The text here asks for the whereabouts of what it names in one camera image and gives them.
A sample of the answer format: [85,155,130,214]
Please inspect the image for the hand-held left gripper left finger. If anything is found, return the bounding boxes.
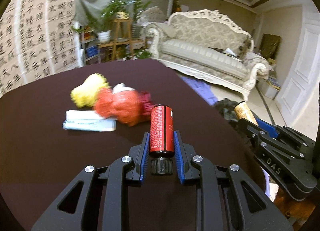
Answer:
[31,131,150,231]

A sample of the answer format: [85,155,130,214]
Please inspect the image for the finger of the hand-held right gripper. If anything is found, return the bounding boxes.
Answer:
[236,118,313,164]
[256,118,317,148]

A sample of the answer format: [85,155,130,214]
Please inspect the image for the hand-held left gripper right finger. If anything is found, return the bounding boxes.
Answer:
[174,130,293,231]

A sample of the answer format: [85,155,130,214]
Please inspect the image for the red bottle with black cap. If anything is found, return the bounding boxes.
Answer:
[149,104,174,175]

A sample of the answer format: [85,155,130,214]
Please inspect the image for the gold bottle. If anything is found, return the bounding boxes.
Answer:
[234,101,259,126]

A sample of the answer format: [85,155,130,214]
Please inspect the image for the white tissue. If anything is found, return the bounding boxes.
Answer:
[112,84,133,94]

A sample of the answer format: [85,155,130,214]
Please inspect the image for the yellow foam net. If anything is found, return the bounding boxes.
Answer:
[71,73,110,108]

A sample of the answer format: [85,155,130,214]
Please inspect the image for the grey storage box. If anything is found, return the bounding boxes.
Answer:
[257,76,282,100]

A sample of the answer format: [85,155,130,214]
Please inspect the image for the dark red foam net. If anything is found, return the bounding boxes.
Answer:
[139,91,154,121]

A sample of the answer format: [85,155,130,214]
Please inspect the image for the orange red foam net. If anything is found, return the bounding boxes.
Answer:
[94,86,147,126]

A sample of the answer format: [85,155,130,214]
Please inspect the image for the white panel door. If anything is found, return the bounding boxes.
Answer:
[274,4,320,116]

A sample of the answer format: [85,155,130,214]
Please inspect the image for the white plastic packet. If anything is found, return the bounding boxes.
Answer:
[62,110,117,132]

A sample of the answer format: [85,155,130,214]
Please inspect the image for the papers on sofa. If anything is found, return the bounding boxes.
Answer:
[212,47,242,60]

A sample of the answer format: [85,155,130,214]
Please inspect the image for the ornate white sofa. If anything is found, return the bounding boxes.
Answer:
[144,9,270,102]

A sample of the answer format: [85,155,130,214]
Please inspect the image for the small green floor plant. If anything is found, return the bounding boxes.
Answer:
[135,49,153,59]

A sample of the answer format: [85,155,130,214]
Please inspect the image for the blue crate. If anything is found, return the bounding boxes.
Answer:
[86,46,99,58]

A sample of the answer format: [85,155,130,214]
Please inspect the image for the metal shelf rack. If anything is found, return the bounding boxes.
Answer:
[79,21,100,65]

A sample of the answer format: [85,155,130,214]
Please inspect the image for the leafy plant in white pot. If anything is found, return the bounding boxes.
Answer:
[71,0,130,43]

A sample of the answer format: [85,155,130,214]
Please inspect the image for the wooden plant stand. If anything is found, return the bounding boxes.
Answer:
[97,18,148,62]

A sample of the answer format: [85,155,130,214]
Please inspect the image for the ornate white armchair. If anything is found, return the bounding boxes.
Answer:
[144,6,170,24]

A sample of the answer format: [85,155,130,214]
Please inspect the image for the tall plant in grey pot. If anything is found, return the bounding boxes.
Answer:
[130,0,152,39]

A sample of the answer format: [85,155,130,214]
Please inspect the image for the dark picture frame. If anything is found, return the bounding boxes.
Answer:
[261,34,282,59]

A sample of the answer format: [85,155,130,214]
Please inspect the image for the calligraphy paper wall hanging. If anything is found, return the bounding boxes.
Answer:
[0,0,78,97]

